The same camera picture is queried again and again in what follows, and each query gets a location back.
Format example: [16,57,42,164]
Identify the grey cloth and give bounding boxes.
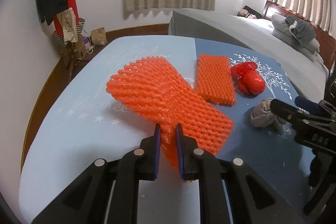
[250,98,287,135]

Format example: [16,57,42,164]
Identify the large orange foam net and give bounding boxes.
[106,56,234,169]

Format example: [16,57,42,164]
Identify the red wooden headboard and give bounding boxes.
[262,1,335,69]

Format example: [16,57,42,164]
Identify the blue printed table cloth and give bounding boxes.
[19,36,313,222]

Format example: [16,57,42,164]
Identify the dark grey folded blanket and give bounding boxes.
[285,15,317,48]

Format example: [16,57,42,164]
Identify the small orange foam net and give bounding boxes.
[195,54,236,106]

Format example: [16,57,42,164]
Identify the grey folded pillows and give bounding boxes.
[271,14,320,62]

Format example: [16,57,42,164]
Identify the dark bag beside bed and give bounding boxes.
[237,6,263,19]

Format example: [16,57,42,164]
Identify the brown paper bag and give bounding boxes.
[91,27,107,46]

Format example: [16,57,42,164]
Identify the striped basket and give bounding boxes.
[77,18,85,35]

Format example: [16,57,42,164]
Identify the beige tote bag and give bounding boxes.
[56,7,78,43]

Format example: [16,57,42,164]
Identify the red hanging bag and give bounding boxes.
[53,0,79,43]

